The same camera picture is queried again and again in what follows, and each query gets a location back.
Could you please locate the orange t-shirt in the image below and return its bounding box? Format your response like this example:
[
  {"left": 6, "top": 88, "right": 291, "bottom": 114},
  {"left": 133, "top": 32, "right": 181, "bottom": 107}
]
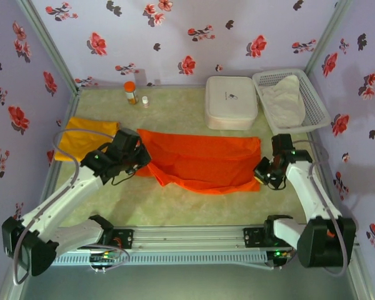
[{"left": 136, "top": 127, "right": 263, "bottom": 195}]

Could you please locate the small circuit board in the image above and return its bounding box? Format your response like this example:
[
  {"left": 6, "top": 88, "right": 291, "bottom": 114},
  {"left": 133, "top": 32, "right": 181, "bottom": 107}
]
[
  {"left": 89, "top": 252, "right": 119, "bottom": 264},
  {"left": 266, "top": 249, "right": 293, "bottom": 270}
]

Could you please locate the grey slotted cable duct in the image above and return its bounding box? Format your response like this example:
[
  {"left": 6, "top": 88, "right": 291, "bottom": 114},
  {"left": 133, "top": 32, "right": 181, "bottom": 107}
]
[{"left": 29, "top": 251, "right": 266, "bottom": 267}]

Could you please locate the aluminium corner post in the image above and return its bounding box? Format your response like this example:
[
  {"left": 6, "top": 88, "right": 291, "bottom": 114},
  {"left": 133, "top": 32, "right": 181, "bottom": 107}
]
[
  {"left": 16, "top": 0, "right": 81, "bottom": 92},
  {"left": 304, "top": 0, "right": 353, "bottom": 75}
]

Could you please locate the white plastic mesh basket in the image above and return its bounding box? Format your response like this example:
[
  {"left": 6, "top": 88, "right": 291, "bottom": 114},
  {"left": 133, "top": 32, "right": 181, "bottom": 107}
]
[{"left": 252, "top": 68, "right": 331, "bottom": 135}]

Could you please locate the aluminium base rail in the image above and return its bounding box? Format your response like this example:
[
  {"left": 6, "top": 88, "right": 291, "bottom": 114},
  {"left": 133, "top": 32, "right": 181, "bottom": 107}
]
[{"left": 17, "top": 223, "right": 360, "bottom": 251}]

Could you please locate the yellow folded t-shirt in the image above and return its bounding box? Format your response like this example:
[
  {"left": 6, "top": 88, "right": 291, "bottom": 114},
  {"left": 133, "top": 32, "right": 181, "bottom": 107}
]
[{"left": 54, "top": 117, "right": 121, "bottom": 163}]

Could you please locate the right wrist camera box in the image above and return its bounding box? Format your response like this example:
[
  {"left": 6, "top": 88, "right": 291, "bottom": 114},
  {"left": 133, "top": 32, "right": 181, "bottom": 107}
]
[{"left": 271, "top": 133, "right": 294, "bottom": 154}]

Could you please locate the white zipped storage case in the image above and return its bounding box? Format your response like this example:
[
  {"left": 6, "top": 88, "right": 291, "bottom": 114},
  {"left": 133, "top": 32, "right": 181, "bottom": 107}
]
[{"left": 204, "top": 76, "right": 259, "bottom": 131}]

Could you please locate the white t-shirt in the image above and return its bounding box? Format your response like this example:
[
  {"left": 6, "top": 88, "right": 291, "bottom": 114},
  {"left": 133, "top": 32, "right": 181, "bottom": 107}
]
[{"left": 262, "top": 76, "right": 306, "bottom": 129}]

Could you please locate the orange-capped pill bottle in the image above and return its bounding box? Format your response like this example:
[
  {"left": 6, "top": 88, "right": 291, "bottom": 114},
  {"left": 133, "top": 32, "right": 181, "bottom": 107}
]
[{"left": 124, "top": 81, "right": 141, "bottom": 106}]

